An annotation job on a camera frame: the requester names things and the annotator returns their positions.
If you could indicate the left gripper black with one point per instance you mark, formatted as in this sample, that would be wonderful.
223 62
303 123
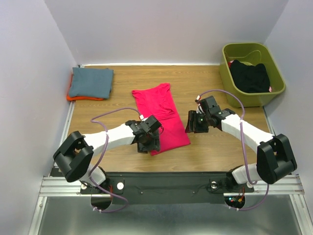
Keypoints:
154 145

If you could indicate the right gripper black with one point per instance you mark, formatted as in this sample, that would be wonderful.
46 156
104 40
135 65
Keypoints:
192 116

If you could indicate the pink red t shirt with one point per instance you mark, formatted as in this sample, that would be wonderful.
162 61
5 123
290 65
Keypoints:
158 101

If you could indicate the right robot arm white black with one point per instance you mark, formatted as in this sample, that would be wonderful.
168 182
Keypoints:
274 155

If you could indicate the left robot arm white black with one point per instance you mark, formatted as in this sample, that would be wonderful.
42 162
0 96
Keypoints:
74 155

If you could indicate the black t shirt in bin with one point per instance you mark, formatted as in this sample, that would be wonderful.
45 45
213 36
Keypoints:
249 78

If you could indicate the olive green plastic bin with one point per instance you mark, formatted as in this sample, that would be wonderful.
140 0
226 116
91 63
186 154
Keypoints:
251 54

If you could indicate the folded blue grey t shirt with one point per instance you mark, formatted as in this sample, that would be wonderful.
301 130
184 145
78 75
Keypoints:
92 83

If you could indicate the folded orange t shirt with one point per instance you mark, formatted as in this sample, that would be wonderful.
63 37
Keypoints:
75 98

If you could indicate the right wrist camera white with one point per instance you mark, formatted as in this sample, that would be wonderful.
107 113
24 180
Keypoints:
199 108

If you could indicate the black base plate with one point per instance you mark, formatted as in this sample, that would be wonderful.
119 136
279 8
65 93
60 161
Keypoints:
172 187

